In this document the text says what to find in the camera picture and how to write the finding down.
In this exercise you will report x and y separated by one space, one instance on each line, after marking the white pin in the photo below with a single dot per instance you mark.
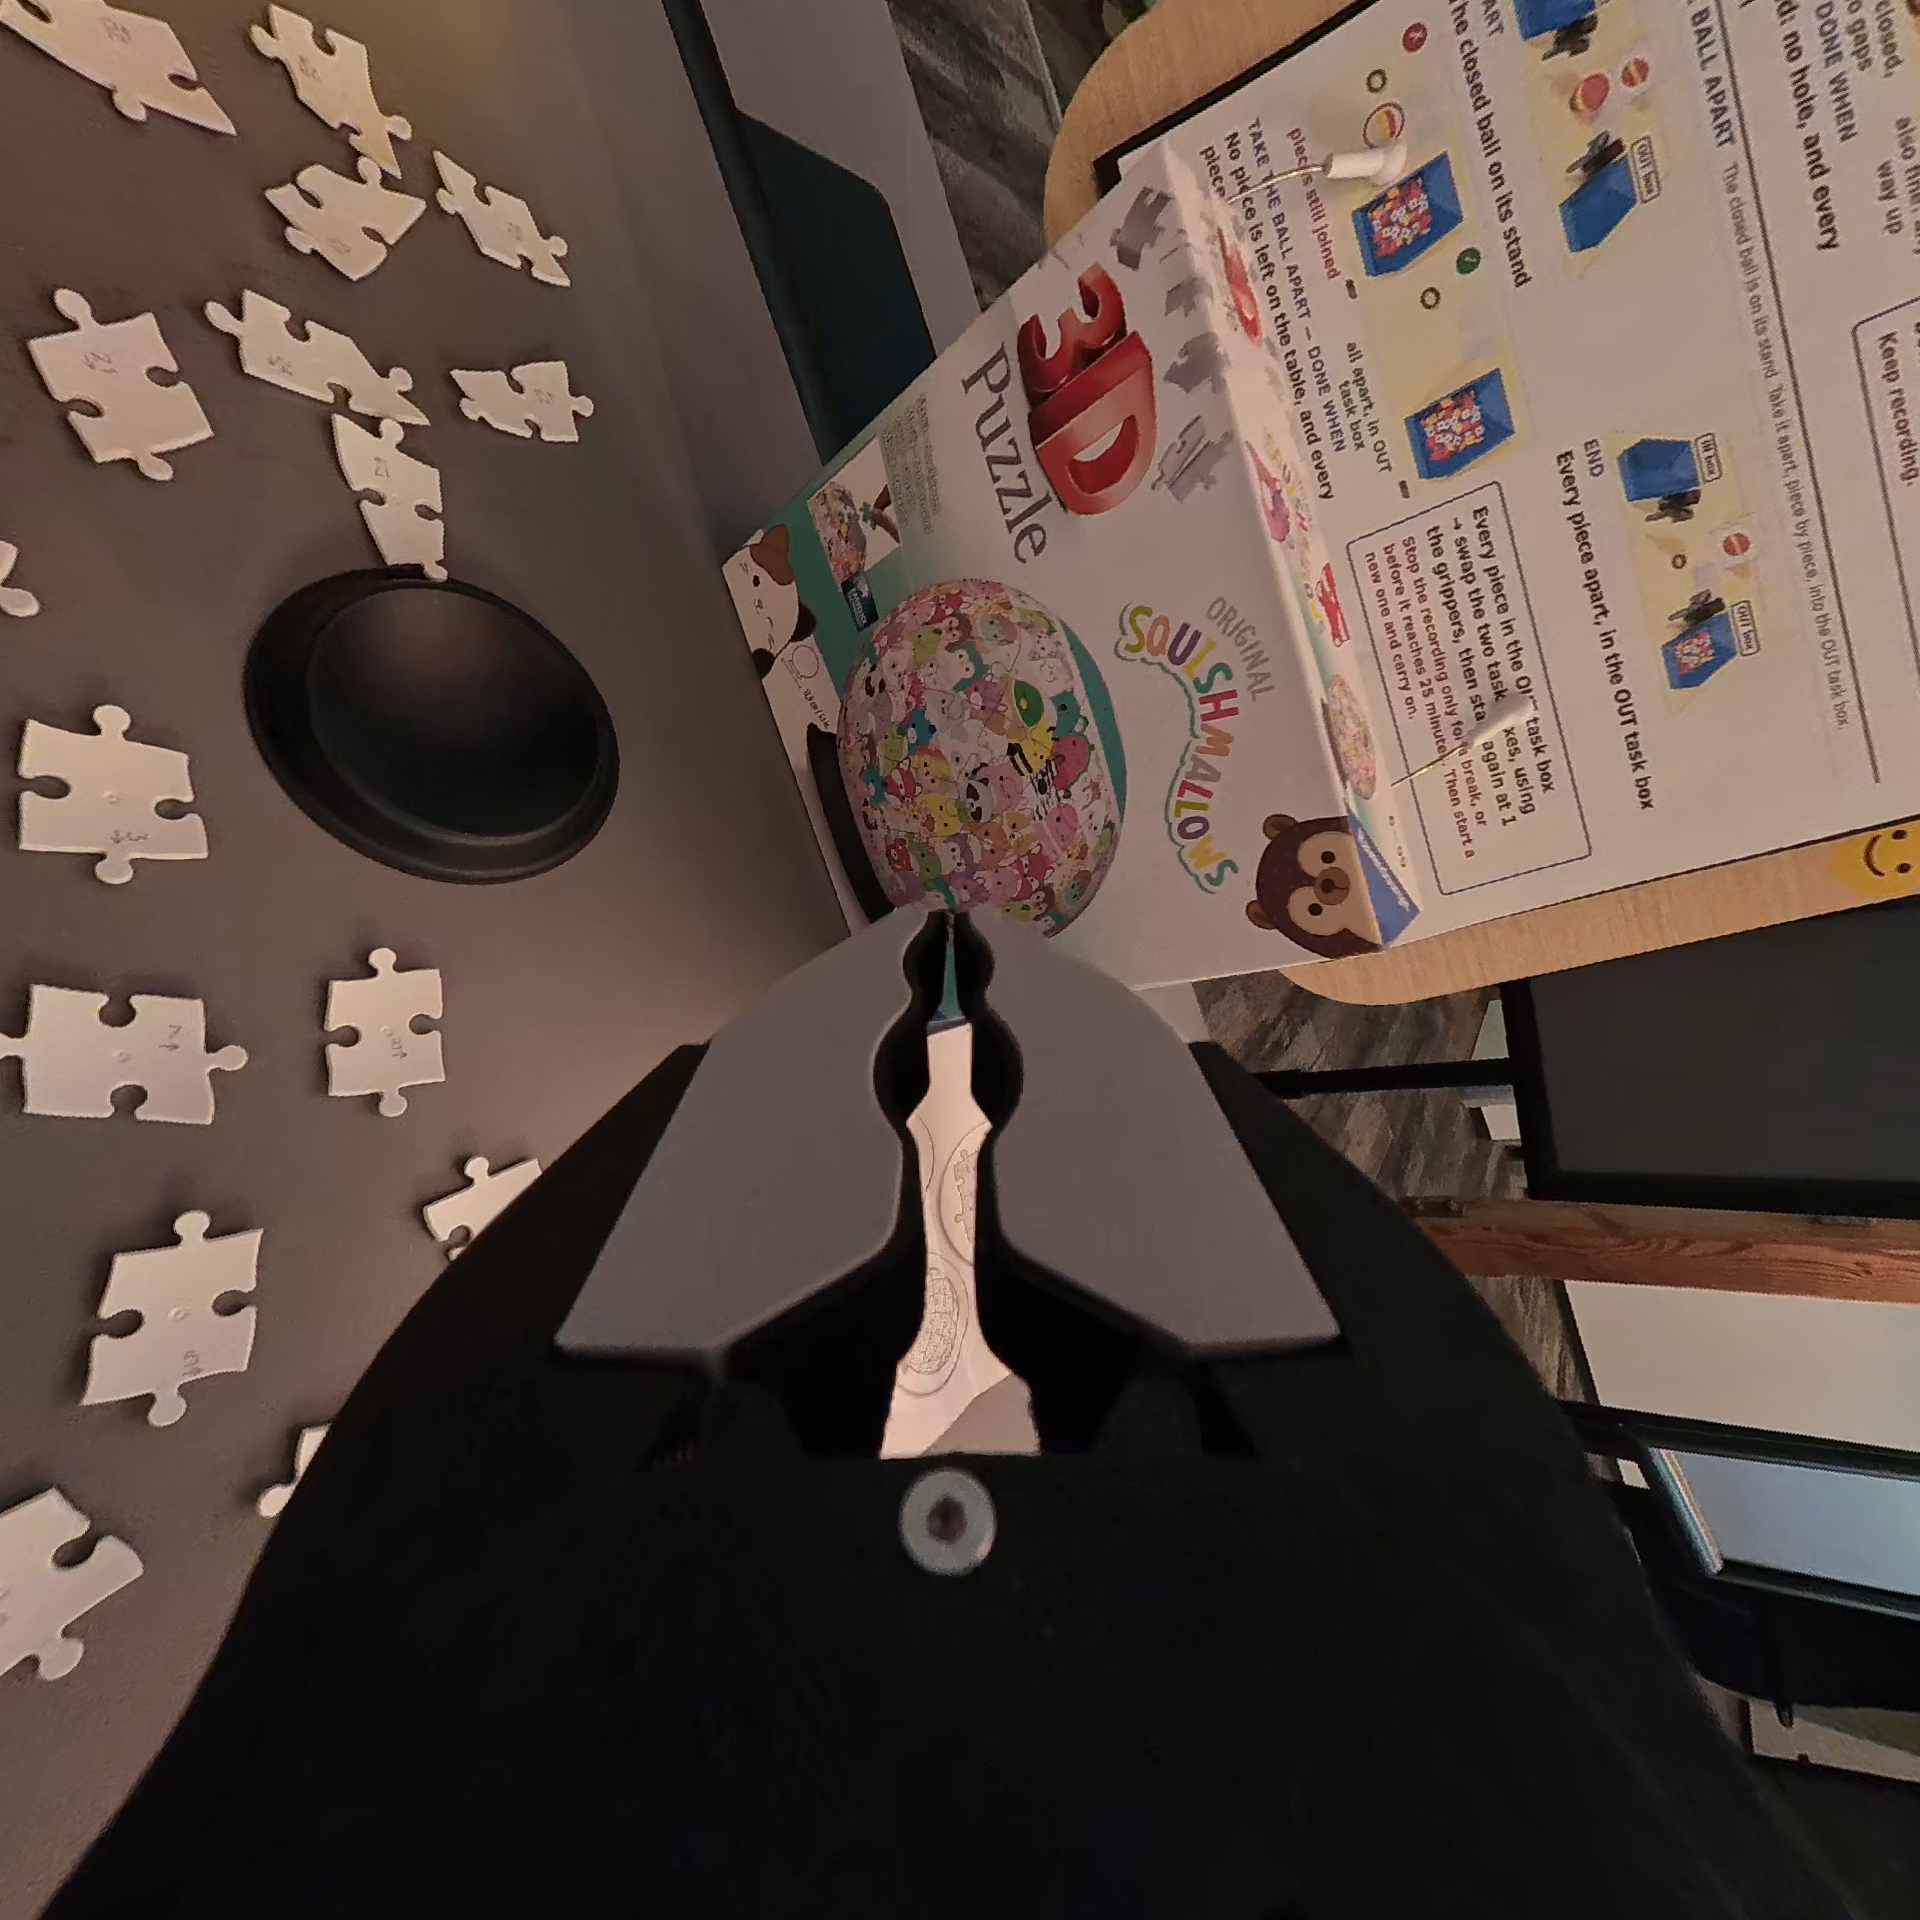
1505 713
1375 161

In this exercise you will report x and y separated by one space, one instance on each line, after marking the black round ball stand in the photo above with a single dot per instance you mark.
437 720

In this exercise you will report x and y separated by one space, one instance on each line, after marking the wooden ledge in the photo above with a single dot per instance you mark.
1648 1244

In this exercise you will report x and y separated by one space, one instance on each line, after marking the black flat screen monitor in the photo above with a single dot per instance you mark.
1725 1049

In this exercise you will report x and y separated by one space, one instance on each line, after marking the white puzzle pieces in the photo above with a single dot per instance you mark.
114 787

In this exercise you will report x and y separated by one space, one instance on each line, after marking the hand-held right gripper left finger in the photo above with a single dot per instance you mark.
720 1201

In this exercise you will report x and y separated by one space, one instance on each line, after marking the white printed instruction poster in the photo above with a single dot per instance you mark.
1725 526

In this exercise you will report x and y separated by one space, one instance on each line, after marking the colourful puzzle box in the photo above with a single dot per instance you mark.
1080 603

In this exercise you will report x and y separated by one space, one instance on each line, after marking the white instruction leaflet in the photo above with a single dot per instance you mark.
935 1351

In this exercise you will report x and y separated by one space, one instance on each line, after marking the dark teal seat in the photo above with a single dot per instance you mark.
840 256

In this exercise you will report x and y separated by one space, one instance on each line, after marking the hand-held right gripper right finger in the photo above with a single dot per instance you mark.
1156 1201

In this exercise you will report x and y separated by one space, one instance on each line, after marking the yellow smiley sticker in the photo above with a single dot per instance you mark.
1882 858

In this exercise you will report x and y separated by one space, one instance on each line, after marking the light wooden board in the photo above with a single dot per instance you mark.
1108 90

